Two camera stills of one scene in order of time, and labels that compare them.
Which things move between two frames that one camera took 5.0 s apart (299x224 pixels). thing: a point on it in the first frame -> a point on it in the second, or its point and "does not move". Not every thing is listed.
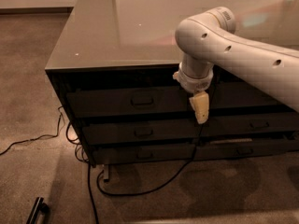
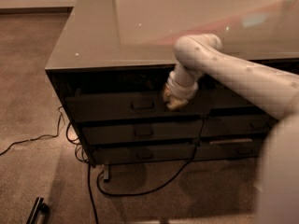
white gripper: [195, 82] -> [181, 91]
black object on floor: [38, 206] does not move
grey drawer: [143, 152] does not move
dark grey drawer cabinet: [113, 64] does not move
